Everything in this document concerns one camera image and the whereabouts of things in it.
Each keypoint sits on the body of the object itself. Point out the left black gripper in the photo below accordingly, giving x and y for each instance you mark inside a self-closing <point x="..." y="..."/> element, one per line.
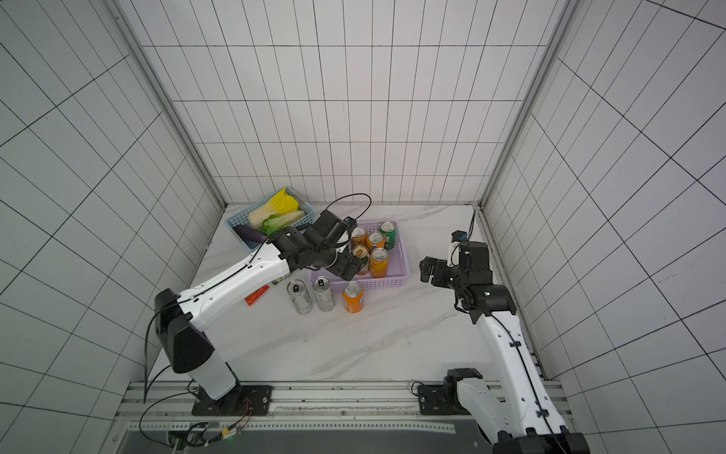
<point x="344" y="260"/>

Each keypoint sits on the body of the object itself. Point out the green Sprite can back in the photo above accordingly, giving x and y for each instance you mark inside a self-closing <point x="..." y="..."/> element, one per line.
<point x="389" y="232"/>

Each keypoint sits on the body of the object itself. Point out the purple plastic basket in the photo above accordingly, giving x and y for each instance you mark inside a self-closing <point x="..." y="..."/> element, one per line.
<point x="397" y="275"/>

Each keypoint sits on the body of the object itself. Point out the green gold-top can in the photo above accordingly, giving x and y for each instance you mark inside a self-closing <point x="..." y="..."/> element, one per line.
<point x="362" y="252"/>

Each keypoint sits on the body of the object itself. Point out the orange Schweppes can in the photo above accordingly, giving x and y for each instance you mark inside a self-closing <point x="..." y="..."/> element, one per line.
<point x="379" y="263"/>

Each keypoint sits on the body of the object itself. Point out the tall silver can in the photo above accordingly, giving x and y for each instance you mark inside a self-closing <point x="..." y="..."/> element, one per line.
<point x="323" y="294"/>

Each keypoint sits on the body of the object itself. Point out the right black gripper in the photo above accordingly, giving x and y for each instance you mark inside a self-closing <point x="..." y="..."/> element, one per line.
<point x="442" y="272"/>

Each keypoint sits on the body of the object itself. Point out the green soup mix packet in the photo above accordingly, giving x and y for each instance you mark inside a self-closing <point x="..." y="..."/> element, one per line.
<point x="277" y="281"/>

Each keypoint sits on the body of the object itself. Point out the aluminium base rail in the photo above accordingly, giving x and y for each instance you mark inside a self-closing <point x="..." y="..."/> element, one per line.
<point x="294" y="405"/>

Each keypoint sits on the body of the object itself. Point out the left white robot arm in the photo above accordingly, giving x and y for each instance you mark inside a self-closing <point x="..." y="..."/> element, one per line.
<point x="181" y="318"/>

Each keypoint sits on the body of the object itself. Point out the yellow napa cabbage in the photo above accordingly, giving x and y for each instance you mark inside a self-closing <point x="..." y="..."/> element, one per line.
<point x="280" y="203"/>

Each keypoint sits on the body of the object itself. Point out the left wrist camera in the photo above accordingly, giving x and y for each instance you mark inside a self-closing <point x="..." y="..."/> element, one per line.
<point x="332" y="228"/>

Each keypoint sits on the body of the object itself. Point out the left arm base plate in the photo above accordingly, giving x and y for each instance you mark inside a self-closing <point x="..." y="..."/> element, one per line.
<point x="242" y="400"/>

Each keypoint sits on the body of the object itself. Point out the purple eggplant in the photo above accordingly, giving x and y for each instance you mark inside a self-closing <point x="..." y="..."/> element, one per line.
<point x="249" y="234"/>

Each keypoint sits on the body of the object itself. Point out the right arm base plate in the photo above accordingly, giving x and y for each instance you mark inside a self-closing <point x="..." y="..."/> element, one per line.
<point x="442" y="399"/>

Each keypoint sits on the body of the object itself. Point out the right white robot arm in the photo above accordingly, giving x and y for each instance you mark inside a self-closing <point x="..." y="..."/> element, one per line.
<point x="525" y="420"/>

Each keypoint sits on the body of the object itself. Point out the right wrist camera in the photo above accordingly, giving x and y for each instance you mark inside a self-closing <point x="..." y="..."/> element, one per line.
<point x="459" y="236"/>

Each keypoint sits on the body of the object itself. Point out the orange Fanta can back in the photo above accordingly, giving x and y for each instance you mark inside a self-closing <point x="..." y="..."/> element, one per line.
<point x="375" y="240"/>

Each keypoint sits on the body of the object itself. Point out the red snack packet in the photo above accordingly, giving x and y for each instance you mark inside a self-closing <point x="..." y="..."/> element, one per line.
<point x="253" y="297"/>

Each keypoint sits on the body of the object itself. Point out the small silver can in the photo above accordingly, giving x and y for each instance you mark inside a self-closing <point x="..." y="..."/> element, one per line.
<point x="298" y="294"/>

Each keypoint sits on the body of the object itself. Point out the orange fanta can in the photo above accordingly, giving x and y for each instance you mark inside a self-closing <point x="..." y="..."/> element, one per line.
<point x="375" y="240"/>
<point x="353" y="297"/>

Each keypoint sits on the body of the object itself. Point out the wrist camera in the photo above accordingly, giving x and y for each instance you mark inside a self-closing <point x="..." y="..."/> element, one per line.
<point x="332" y="228"/>
<point x="459" y="236"/>

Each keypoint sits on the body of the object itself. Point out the orange Fanta can front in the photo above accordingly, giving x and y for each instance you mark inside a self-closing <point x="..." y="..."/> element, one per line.
<point x="353" y="297"/>

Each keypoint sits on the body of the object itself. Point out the green lettuce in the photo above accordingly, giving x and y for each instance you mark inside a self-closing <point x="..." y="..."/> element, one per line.
<point x="276" y="223"/>

